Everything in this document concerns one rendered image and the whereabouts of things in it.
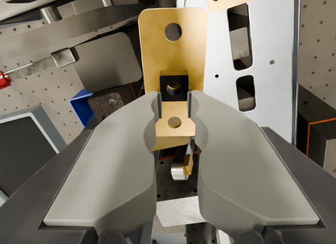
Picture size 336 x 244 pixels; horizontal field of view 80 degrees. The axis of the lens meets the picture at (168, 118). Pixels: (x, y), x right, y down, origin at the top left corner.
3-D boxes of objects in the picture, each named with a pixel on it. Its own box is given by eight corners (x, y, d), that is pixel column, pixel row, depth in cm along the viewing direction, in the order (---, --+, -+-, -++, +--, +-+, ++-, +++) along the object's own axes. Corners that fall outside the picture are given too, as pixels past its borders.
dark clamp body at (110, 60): (162, 37, 62) (144, 81, 29) (127, 48, 64) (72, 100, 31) (155, 11, 59) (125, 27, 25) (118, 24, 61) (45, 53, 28)
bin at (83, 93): (117, 109, 75) (110, 122, 67) (93, 115, 77) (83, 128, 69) (104, 82, 70) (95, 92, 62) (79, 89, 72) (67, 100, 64)
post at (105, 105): (156, 56, 65) (131, 121, 30) (142, 60, 65) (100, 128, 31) (151, 40, 62) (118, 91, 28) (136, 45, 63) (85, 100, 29)
